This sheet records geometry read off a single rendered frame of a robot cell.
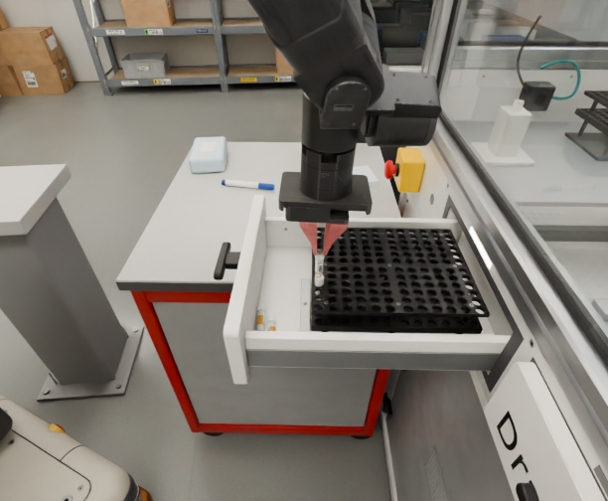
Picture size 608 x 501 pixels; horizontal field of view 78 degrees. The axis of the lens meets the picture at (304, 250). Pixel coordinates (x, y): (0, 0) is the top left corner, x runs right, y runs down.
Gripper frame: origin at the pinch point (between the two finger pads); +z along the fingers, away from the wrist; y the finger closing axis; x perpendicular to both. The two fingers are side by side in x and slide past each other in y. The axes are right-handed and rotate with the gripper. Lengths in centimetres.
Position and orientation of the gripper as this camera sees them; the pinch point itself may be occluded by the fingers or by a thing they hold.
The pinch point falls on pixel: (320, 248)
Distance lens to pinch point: 48.5
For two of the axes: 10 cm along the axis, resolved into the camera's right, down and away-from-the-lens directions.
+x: -0.3, 6.6, -7.5
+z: -0.3, 7.5, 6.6
